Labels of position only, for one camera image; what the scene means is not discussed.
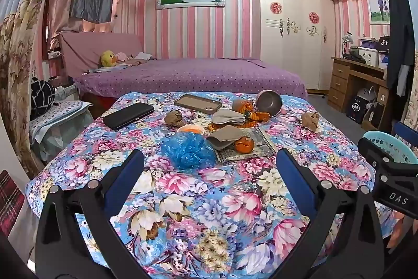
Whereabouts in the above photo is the desk lamp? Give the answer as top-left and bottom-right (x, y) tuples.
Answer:
(341, 31), (354, 59)

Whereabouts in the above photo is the floral tablecloth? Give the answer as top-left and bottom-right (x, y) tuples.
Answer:
(25, 91), (397, 279)

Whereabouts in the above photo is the black box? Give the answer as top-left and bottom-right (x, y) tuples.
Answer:
(346, 96), (368, 124)

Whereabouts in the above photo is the dark cloth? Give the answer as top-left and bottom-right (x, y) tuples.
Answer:
(348, 48), (366, 64)

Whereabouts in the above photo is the beige cloth pouch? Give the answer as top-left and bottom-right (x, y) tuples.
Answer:
(212, 110), (246, 126)

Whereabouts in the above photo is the red plaid cloth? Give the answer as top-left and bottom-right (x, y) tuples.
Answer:
(0, 169), (26, 237)

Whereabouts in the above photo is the printed snack packet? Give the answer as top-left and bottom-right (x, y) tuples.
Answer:
(214, 127), (277, 163)

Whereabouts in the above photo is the wooden desk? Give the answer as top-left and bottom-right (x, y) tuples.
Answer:
(327, 56), (391, 127)

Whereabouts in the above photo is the black phone case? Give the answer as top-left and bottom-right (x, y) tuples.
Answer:
(103, 102), (155, 131)

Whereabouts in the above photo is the dark hanging jacket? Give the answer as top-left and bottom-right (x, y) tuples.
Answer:
(387, 0), (417, 96)

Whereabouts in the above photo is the orange peel piece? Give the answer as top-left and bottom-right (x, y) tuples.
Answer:
(234, 136), (254, 153)

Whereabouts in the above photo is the yellow duck plush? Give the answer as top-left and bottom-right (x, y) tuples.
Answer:
(100, 50), (117, 68)

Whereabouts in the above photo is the floral mattress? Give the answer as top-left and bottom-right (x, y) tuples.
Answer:
(405, 50), (418, 129)

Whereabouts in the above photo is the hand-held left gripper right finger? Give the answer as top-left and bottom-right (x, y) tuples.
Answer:
(276, 147), (391, 279)

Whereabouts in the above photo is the teal plastic basket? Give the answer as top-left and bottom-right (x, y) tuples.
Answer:
(362, 130), (418, 168)

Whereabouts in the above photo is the purple dotted bed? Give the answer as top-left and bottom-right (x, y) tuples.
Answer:
(74, 57), (308, 100)

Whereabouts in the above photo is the black white patterned bag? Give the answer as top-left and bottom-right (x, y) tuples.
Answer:
(31, 76), (56, 116)

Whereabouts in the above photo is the dotted cushion chair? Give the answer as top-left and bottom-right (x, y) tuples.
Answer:
(29, 99), (95, 162)

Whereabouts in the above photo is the brown rectangular tray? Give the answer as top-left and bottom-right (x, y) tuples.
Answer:
(174, 94), (223, 114)

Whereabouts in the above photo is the small orange-rimmed bowl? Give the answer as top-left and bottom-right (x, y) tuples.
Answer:
(178, 124), (206, 137)

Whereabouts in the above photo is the wall poster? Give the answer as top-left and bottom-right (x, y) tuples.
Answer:
(369, 0), (392, 25)

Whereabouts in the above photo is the brown paper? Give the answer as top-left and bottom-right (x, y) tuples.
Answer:
(301, 112), (321, 132)
(164, 109), (185, 127)

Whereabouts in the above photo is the floral curtain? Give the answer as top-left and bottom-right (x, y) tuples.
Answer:
(0, 0), (43, 178)

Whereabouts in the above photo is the pink covered headboard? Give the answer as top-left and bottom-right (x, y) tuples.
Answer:
(58, 31), (146, 77)

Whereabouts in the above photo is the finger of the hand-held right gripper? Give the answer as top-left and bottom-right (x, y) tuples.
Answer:
(393, 121), (418, 144)
(357, 137), (397, 168)

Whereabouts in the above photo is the steel bowl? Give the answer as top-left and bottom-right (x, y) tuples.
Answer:
(255, 89), (283, 117)

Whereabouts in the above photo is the white wardrobe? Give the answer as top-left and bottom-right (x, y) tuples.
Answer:
(256, 0), (335, 92)

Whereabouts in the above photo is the pile of clothes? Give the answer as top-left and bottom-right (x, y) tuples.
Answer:
(126, 52), (154, 66)

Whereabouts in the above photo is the brown cloth piece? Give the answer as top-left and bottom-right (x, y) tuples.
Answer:
(206, 126), (244, 151)

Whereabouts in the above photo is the white storage box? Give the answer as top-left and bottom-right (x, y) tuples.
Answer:
(357, 47), (381, 68)

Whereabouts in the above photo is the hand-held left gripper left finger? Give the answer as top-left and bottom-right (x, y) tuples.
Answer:
(35, 149), (155, 279)

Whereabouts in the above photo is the blue plastic bag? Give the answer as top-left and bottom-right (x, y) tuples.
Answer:
(161, 131), (219, 170)

